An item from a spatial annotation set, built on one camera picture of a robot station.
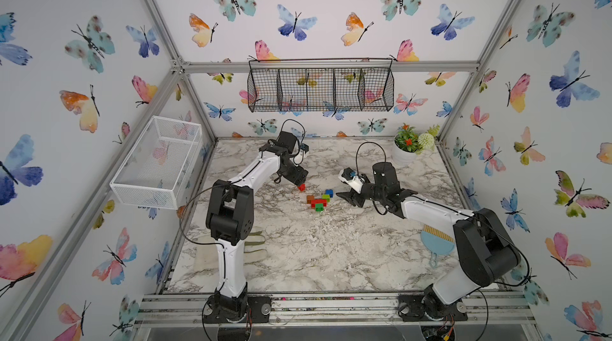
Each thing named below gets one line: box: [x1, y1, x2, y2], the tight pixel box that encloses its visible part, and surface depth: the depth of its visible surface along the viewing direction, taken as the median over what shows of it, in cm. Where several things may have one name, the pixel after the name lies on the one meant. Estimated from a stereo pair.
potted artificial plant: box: [391, 122, 440, 166], surface depth 101 cm
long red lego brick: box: [310, 199, 328, 208], surface depth 98 cm
